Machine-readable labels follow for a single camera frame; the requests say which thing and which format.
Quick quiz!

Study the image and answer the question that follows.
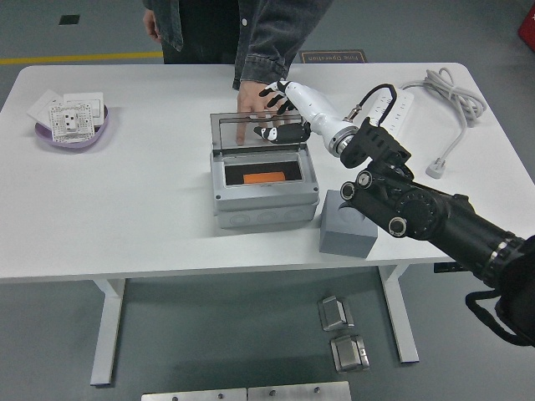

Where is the person's right hand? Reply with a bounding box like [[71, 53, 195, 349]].
[[142, 8, 163, 43]]

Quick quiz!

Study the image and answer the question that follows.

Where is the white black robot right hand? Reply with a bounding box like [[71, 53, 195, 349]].
[[252, 79, 354, 147]]

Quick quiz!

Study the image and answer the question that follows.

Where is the person's left hand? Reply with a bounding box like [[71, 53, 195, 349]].
[[235, 79, 273, 146]]

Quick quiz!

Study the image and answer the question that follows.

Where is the orange cylinder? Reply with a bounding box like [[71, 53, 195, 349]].
[[242, 170, 286, 185]]

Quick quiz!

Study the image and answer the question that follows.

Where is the grey enclosure box with flap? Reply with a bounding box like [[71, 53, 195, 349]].
[[207, 109, 321, 230]]

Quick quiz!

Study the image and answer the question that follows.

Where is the grey cube with round hole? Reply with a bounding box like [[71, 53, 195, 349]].
[[318, 189, 380, 258]]

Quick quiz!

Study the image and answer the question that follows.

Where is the person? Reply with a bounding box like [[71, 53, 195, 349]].
[[141, 0, 335, 66]]

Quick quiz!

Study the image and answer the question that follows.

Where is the white power strip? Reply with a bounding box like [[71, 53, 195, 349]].
[[367, 84, 415, 137]]

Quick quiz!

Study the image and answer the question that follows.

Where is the white socket panel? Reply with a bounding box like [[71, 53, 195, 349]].
[[48, 101, 95, 143]]

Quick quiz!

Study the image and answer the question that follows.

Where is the white blank plate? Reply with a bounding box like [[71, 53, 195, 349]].
[[26, 89, 64, 126]]

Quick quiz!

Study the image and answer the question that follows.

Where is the purple bowl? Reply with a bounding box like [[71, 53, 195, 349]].
[[33, 104, 110, 150]]

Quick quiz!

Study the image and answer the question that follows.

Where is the small metal block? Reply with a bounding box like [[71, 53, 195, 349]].
[[317, 295, 355, 333]]

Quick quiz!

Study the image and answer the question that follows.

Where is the red object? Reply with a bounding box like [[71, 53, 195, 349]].
[[517, 8, 535, 45]]

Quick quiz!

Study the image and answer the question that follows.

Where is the white table leg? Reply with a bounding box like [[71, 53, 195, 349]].
[[378, 263, 420, 363], [89, 276, 127, 386]]

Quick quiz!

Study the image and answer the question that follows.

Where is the large metal block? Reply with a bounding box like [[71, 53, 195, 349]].
[[329, 333, 371, 373]]

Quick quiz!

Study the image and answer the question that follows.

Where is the metal plate with screws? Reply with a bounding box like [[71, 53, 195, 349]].
[[247, 380, 352, 401]]

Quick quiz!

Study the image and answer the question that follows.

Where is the long metal plate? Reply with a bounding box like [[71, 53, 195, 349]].
[[140, 388, 248, 401]]

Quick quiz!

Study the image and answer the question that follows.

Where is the white switch plate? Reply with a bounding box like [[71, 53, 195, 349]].
[[62, 91, 105, 126]]

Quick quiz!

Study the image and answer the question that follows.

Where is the grey power cord with plug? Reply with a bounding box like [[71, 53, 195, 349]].
[[399, 68, 488, 180]]

